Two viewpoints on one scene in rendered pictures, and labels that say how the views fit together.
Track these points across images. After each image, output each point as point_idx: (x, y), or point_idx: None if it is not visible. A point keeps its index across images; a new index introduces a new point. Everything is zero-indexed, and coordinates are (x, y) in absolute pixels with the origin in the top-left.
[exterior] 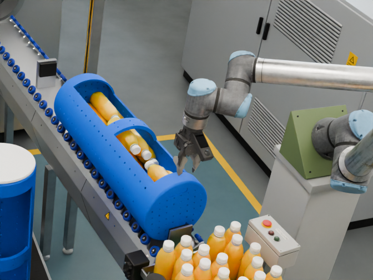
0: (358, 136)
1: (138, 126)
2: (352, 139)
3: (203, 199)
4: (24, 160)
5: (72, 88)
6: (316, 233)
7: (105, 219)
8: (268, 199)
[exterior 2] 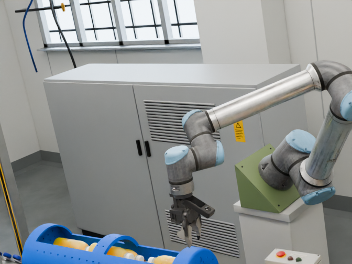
0: (304, 151)
1: (120, 237)
2: (299, 155)
3: (216, 263)
4: None
5: (35, 242)
6: None
7: None
8: (250, 257)
